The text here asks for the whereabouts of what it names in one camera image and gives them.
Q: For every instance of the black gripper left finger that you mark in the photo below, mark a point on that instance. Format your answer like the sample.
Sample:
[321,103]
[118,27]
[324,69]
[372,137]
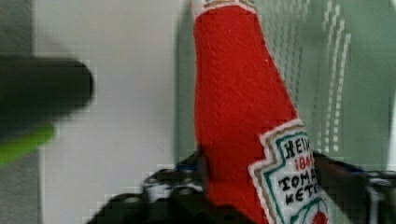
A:
[170,196]

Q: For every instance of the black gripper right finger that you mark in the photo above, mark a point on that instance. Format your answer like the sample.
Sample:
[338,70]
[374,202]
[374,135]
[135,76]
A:
[365,197]

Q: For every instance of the red felt ketchup bottle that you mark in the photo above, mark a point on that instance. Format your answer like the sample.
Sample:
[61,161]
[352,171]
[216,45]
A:
[260,160]

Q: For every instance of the black cylinder with green clip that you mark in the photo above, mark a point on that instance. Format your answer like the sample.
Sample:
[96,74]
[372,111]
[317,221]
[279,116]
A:
[35,91]

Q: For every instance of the green oval strainer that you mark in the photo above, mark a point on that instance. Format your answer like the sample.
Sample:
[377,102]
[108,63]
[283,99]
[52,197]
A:
[337,58]

